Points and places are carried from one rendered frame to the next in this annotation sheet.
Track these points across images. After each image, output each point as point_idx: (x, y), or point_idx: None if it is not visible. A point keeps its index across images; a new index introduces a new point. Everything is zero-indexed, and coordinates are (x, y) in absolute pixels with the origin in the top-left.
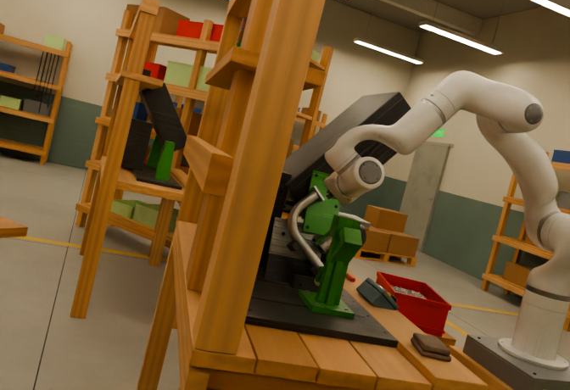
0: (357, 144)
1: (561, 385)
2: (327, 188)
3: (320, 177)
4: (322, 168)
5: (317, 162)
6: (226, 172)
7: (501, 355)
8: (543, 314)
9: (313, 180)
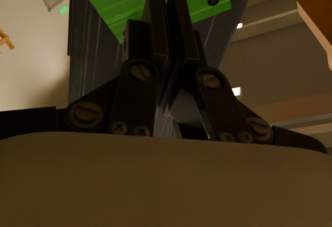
0: (156, 129)
1: None
2: (282, 149)
3: (195, 2)
4: (201, 28)
5: (227, 33)
6: None
7: None
8: None
9: None
